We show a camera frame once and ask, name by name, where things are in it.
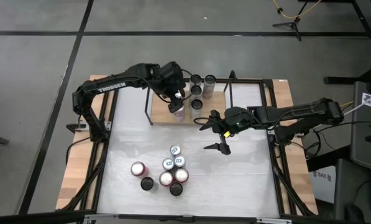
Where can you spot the black tripod stand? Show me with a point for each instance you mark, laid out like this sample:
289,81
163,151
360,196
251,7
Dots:
294,25

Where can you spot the Celsius Peach Vibe can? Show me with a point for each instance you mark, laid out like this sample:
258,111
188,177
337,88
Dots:
176,188
209,90

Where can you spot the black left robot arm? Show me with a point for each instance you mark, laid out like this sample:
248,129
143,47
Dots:
110,87

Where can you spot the grey equipment case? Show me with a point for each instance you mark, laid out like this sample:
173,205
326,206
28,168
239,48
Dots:
365,140

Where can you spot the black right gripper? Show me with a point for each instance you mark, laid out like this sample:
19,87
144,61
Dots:
237,119

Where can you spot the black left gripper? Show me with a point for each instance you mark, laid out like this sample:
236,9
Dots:
171,77

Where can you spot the dark grey cabinet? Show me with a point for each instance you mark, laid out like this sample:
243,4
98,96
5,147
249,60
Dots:
353,193

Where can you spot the Celsius can with black lid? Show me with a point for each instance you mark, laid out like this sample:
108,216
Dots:
147,183
195,79

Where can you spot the black table-level camera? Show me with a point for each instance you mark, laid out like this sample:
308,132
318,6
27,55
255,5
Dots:
186,218

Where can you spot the black desk frame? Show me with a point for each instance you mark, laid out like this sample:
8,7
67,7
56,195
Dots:
340,80

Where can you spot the silver Diet Coke can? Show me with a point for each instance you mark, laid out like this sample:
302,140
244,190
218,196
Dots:
178,95
180,116

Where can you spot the blue silver Red Bull can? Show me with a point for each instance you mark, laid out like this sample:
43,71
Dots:
175,150
179,160
168,163

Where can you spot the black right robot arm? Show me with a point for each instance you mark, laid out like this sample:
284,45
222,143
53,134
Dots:
297,110

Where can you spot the wooden shelf board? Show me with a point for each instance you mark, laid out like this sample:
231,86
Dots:
160,115

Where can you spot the black metal shelf frame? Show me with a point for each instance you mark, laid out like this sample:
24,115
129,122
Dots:
231,93

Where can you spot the red Fanta strawberry can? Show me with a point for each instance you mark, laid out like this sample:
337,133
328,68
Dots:
137,168
166,178
181,175

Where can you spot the white cardboard box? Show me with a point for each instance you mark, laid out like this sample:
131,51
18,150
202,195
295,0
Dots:
323,186

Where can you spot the Celsius Tropical Vibe can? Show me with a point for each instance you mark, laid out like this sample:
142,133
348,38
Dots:
197,104
196,90

